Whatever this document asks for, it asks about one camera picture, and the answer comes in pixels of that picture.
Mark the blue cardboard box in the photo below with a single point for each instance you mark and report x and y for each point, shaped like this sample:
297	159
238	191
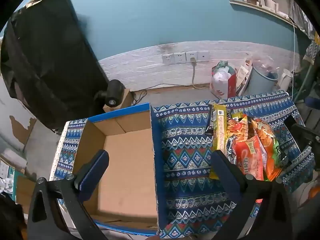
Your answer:
125	170

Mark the wall shelf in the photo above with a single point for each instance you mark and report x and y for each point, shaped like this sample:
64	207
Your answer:
262	8

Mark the black round camera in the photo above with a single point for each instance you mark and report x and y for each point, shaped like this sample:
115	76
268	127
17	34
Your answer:
113	93

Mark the large orange prawn chips bag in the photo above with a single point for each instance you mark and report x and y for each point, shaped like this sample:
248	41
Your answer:
250	155

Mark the black snack packet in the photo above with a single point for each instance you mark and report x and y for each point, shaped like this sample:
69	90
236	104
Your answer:
210	122

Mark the blue patterned cloth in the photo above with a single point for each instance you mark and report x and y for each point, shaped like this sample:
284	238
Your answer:
185	160

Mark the white kettle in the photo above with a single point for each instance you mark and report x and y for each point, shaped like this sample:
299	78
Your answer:
285	78

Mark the red and white bag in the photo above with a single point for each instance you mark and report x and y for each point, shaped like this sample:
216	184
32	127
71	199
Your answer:
222	85

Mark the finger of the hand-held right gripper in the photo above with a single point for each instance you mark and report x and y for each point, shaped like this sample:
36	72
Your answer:
300	155
307	136

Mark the green metal pole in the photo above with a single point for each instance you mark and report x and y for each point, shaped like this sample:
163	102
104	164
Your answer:
303	82

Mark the black covered monitor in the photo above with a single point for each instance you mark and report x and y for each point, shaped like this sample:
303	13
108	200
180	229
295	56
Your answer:
50	60

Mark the grey-blue trash bin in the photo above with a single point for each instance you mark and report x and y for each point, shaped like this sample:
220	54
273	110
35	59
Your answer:
260	82

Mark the white wall socket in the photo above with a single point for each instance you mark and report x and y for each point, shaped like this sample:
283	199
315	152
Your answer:
190	55
203	55
167	58
179	57

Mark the green and orange snack packet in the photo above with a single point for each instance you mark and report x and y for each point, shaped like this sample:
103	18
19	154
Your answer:
267	140

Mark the grey patterned cloth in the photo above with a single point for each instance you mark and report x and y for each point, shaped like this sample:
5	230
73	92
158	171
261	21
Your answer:
312	52

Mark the white paper bag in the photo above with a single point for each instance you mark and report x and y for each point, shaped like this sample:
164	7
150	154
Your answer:
243	76

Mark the yellow snack packet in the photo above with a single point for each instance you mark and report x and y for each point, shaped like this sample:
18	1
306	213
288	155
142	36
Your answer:
221	130

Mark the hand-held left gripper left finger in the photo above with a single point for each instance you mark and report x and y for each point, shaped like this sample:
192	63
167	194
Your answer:
96	172

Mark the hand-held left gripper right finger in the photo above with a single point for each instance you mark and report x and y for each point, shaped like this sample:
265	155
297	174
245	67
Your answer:
221	167

